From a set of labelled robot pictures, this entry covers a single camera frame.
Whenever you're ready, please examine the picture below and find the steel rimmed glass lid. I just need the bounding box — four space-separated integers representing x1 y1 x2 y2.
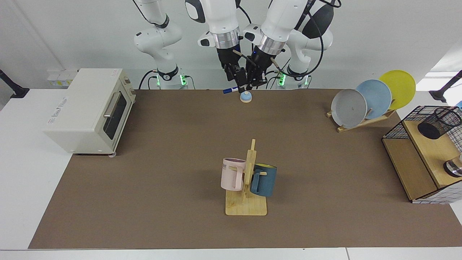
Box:
444 153 462 177

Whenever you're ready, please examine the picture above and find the wooden plate rack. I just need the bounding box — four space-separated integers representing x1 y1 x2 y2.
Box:
326 108 397 133

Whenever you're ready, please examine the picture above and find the yellow plate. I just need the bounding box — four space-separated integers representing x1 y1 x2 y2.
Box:
379 70 416 111

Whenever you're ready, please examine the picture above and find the wooden cup stand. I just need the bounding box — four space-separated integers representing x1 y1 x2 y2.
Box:
225 139 268 216

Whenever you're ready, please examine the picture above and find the dark blue cup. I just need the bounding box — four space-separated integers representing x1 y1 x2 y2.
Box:
250 163 278 198

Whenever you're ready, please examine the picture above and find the pink cup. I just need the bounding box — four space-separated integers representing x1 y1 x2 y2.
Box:
221 158 247 191

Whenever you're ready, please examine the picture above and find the white grid-patterned board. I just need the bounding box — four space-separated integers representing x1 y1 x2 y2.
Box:
411 188 462 205

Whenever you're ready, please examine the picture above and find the black mesh pen holder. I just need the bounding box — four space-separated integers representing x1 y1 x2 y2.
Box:
418 107 462 140

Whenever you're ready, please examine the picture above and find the light blue plate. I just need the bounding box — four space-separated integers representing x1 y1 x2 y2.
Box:
356 79 392 120

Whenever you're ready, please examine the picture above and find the black clamp stand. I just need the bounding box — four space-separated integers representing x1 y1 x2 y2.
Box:
429 70 462 103
0 69 30 99

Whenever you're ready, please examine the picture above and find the brown table cloth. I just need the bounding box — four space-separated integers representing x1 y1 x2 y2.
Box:
28 88 462 250

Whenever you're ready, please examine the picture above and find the grey plate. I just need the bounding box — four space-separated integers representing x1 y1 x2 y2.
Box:
331 89 368 129

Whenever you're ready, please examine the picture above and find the pale toaster oven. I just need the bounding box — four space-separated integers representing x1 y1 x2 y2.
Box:
43 69 137 158

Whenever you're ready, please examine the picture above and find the wire basket with wooden floor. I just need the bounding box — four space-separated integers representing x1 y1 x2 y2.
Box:
382 105 462 202

